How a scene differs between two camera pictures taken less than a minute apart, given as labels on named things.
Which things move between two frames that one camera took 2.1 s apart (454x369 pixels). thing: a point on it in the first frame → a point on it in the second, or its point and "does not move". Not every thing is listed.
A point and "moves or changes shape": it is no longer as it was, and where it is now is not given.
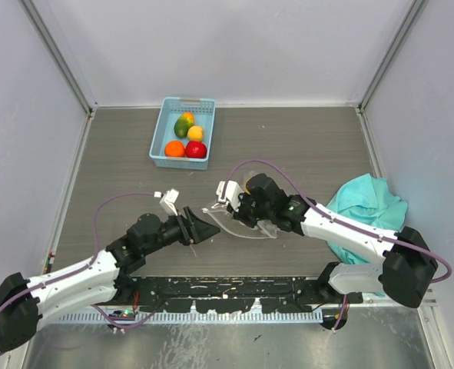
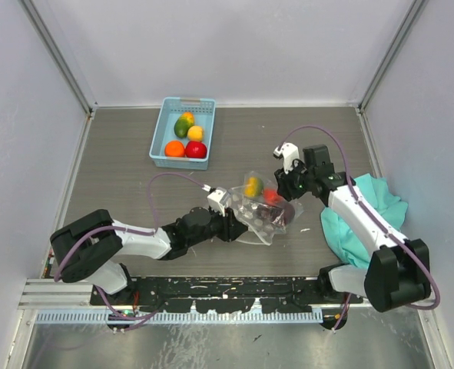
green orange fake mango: [183, 124] does not move
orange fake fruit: [174, 148] does not move
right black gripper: [240, 214] → [284, 187]
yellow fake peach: [195, 134] does not move
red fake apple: [196, 149] does not move
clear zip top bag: [223, 216] moves or changes shape
